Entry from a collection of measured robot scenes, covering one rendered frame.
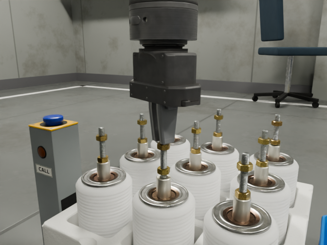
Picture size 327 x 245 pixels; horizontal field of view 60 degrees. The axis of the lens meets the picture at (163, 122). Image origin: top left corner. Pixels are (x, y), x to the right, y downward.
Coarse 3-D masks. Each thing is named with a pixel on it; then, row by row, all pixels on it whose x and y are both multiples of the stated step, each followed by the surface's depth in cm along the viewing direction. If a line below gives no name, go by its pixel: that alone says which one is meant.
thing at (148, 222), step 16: (144, 208) 40; (176, 208) 39; (192, 208) 41; (144, 224) 40; (160, 224) 39; (176, 224) 39; (192, 224) 42; (144, 240) 40; (160, 240) 39; (176, 240) 40; (192, 240) 43
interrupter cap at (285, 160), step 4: (256, 152) 59; (280, 152) 59; (256, 156) 58; (280, 156) 58; (284, 156) 57; (288, 156) 57; (268, 160) 55; (280, 160) 56; (284, 160) 55; (288, 160) 55; (292, 160) 55; (268, 164) 54; (272, 164) 54; (276, 164) 53; (280, 164) 53; (284, 164) 53; (288, 164) 54
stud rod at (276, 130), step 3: (276, 114) 55; (279, 114) 55; (276, 117) 54; (279, 117) 54; (276, 120) 55; (279, 120) 55; (276, 126) 55; (273, 129) 56; (276, 129) 55; (273, 132) 56; (276, 132) 55; (273, 135) 56; (276, 135) 55; (273, 138) 56; (276, 138) 55
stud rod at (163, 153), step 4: (160, 152) 41; (164, 152) 41; (160, 156) 41; (164, 156) 41; (160, 160) 42; (164, 160) 41; (160, 164) 42; (164, 164) 41; (164, 168) 41; (164, 176) 42
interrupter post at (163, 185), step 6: (156, 180) 42; (162, 180) 41; (168, 180) 41; (156, 186) 42; (162, 186) 41; (168, 186) 42; (156, 192) 43; (162, 192) 42; (168, 192) 42; (162, 198) 42
